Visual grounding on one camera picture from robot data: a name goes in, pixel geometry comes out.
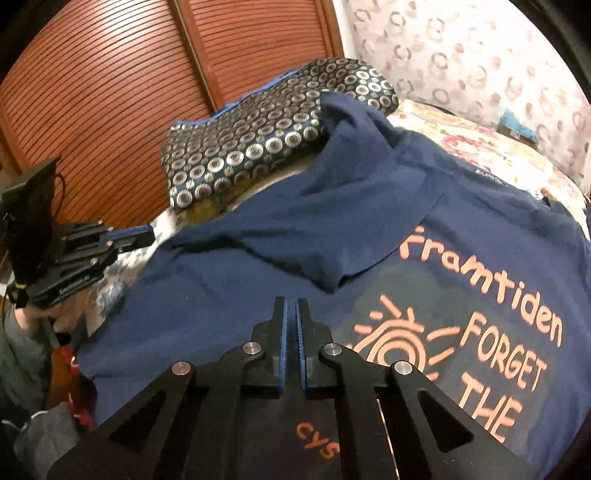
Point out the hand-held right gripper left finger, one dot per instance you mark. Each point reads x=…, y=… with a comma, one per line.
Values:
x=282, y=350

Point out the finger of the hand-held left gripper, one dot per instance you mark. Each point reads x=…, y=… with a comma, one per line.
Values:
x=87, y=226
x=136, y=242

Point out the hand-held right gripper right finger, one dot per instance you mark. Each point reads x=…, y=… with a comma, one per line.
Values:
x=303, y=353

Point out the navy t-shirt with orange print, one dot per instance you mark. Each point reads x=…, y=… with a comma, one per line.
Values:
x=277, y=207

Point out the blue floral white bedsheet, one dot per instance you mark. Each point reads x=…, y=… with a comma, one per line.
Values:
x=111, y=284

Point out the wooden louvered closet door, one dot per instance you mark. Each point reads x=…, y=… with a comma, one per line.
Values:
x=101, y=92
x=258, y=41

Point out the red cloth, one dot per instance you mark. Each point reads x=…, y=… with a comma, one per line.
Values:
x=67, y=369

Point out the dark green cloth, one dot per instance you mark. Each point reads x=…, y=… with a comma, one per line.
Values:
x=16, y=355

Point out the grey cloth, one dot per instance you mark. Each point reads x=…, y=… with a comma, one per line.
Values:
x=44, y=436

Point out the pink floral quilt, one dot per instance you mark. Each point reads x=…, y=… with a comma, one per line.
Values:
x=485, y=152

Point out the small blue cloth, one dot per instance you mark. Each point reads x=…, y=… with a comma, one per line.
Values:
x=513, y=122

